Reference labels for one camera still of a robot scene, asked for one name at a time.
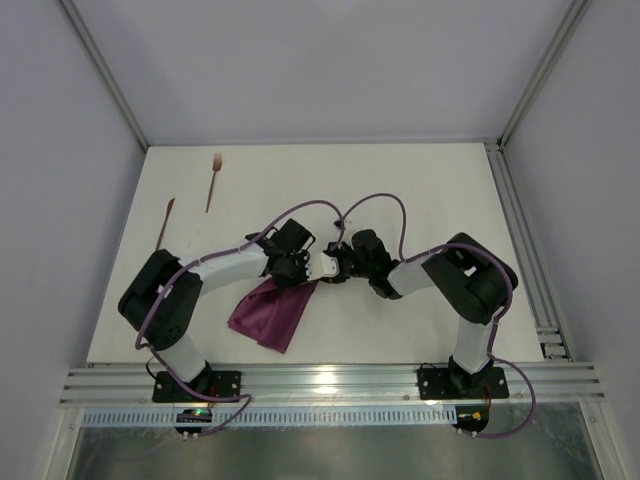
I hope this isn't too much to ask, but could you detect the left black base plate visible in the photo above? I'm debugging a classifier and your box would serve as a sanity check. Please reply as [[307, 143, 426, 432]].
[[152, 369, 241, 403]]

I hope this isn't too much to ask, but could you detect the front aluminium rail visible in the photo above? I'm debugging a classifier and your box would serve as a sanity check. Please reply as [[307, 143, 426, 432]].
[[60, 362, 605, 407]]

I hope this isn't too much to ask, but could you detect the aluminium rail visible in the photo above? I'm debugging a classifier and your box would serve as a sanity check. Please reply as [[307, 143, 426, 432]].
[[485, 142, 573, 362], [60, 362, 605, 407]]

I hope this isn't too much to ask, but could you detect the grey slotted cable duct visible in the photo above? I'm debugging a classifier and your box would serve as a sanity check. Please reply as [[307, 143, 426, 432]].
[[80, 404, 457, 428]]

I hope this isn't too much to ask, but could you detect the corner aluminium post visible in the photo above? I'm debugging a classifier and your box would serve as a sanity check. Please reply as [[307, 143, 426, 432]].
[[56, 0, 150, 153], [497, 0, 592, 150]]

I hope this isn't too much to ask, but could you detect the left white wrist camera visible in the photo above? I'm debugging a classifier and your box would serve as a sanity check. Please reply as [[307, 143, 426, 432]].
[[305, 252, 340, 281]]

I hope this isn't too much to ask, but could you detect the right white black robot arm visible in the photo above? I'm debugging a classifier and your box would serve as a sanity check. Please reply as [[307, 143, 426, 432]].
[[324, 229, 518, 398]]

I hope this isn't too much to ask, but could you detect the right side aluminium rail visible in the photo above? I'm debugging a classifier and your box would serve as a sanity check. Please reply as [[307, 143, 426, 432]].
[[485, 142, 573, 362]]

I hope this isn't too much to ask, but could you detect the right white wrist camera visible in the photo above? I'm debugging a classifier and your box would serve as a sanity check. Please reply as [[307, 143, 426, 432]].
[[334, 219, 355, 244]]

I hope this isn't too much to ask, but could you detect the right corner aluminium post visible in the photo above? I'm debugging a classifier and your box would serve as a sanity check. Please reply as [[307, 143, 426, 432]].
[[497, 0, 592, 150]]

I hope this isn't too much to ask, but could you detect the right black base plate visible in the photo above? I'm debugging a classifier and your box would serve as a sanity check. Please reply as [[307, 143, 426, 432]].
[[416, 363, 510, 400]]

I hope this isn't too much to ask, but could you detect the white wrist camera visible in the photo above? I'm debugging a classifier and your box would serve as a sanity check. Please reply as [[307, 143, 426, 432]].
[[305, 252, 340, 281], [334, 219, 355, 244]]

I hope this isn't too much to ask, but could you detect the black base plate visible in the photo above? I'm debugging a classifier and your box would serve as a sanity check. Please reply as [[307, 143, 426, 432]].
[[152, 369, 241, 403], [416, 363, 510, 400]]

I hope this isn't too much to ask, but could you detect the left corner aluminium post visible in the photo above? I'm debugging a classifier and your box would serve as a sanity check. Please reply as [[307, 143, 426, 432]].
[[56, 0, 150, 153]]

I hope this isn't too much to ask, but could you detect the purple satin napkin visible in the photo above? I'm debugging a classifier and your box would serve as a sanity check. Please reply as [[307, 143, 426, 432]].
[[227, 278, 317, 354]]

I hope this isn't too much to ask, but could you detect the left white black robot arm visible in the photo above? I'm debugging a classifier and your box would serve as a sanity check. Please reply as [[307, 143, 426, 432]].
[[118, 220, 336, 394]]

